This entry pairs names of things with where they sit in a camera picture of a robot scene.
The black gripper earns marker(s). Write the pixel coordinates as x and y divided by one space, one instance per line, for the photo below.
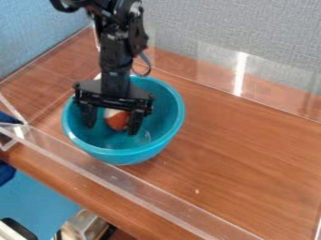
114 91

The toy mushroom brown cap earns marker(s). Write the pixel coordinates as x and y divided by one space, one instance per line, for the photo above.
117 119

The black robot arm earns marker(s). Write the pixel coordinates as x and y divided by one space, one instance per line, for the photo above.
122 41

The blue plastic bowl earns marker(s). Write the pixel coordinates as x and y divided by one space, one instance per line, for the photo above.
115 147

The clear acrylic front barrier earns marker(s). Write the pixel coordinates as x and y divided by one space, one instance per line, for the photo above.
119 196

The clear acrylic barrier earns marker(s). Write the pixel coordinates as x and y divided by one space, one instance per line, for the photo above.
119 196
284 87

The clear acrylic back barrier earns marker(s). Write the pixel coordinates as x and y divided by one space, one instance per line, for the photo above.
284 87

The black and white object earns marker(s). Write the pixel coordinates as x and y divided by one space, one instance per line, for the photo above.
14 231

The metal table frame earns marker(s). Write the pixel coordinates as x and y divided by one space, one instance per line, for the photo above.
85 226

